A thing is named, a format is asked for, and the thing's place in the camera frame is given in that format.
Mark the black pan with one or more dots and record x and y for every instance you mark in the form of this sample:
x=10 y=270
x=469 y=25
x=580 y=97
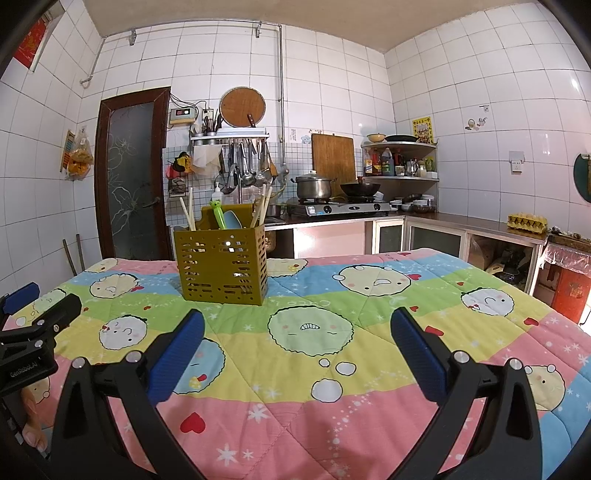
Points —
x=400 y=138

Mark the metal faucet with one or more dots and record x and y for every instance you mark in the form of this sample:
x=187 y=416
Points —
x=234 y=177

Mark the yellow black hanging cloth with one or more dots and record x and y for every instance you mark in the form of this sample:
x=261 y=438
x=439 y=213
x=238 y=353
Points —
x=182 y=164

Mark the white wall socket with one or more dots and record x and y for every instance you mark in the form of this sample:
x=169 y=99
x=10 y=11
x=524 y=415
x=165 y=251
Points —
x=515 y=161

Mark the dark sauce bottle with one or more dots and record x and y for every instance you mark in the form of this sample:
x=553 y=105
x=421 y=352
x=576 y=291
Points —
x=388 y=164

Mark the wall controller box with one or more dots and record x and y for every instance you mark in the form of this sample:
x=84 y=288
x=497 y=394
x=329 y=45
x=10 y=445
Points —
x=182 y=116

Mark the light blue plastic spoon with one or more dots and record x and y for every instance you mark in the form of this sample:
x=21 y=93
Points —
x=232 y=219

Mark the row of hanging metal utensils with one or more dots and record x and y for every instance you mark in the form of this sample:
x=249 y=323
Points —
x=249 y=161

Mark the group of bowls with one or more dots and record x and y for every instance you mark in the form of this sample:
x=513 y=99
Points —
x=413 y=204

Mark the white pump bottle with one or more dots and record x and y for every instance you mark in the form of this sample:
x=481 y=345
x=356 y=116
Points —
x=217 y=194

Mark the red wall calendar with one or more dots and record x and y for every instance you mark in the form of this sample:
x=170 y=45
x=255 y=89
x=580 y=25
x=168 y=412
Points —
x=32 y=41

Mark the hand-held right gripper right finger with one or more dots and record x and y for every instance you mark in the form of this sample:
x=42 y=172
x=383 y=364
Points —
x=418 y=357

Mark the metal corner shelf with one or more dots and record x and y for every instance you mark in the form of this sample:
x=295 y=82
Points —
x=406 y=179

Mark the rectangular wooden cutting board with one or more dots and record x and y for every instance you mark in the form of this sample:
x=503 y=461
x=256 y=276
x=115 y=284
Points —
x=332 y=157

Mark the white hanging cloth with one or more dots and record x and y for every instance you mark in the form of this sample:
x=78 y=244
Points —
x=206 y=156

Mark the round wooden cutting board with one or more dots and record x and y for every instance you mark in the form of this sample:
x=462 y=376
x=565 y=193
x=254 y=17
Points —
x=241 y=107

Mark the stainless steel pot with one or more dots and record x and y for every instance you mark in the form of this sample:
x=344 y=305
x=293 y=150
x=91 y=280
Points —
x=314 y=188

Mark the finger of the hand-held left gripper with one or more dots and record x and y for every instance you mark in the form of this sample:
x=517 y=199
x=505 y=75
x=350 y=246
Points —
x=60 y=314
x=21 y=297

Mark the person's left hand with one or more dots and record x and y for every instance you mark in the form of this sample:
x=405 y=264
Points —
x=34 y=420

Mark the dark wooden glass door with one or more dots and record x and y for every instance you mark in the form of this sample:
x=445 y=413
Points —
x=131 y=184

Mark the wooden stick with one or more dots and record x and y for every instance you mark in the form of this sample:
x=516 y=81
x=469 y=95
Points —
x=80 y=254
x=69 y=258

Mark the kitchen counter cabinet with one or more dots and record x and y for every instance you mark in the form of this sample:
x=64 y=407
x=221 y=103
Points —
x=332 y=237

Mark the pink plastic cover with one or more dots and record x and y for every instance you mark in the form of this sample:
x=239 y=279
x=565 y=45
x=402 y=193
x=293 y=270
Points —
x=568 y=254

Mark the red box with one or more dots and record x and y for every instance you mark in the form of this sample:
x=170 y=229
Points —
x=572 y=293

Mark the yellow wall poster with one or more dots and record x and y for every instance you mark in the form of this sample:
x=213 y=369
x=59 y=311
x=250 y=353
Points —
x=422 y=130

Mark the wall hook stickers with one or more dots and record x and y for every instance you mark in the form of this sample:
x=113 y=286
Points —
x=475 y=122

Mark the metal wall rack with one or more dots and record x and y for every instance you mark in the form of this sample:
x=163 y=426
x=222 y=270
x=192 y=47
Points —
x=231 y=136

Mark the gas stove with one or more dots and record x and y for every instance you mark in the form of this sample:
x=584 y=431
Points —
x=341 y=208

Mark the green plastic spoon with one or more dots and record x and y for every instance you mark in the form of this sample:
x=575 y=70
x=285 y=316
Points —
x=217 y=217

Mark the metal wall pipe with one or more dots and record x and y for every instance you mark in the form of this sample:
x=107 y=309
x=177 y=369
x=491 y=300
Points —
x=280 y=92

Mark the red label bottle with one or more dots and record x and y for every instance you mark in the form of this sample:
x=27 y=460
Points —
x=372 y=165

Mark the yellow egg carton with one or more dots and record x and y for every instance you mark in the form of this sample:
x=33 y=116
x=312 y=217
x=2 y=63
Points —
x=526 y=222

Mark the black wok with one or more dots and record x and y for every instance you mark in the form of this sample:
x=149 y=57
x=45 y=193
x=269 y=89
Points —
x=360 y=188

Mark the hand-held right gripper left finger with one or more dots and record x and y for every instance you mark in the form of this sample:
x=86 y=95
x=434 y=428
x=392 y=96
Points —
x=178 y=355

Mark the cartoon printed colourful blanket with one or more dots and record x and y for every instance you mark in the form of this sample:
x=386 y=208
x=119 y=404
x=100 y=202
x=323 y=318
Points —
x=300 y=369

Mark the green round board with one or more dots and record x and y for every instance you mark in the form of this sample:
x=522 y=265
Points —
x=582 y=177

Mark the yellow perforated utensil holder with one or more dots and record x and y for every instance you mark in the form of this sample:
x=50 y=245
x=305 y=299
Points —
x=221 y=267

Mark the plastic bag with orange contents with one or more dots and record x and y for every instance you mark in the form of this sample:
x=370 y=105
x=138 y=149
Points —
x=78 y=159

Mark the yellow bowl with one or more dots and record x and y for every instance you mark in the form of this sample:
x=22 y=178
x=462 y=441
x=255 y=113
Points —
x=376 y=137

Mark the knife holder cup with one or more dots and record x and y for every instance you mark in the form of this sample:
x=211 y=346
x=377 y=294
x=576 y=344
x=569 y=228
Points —
x=212 y=122

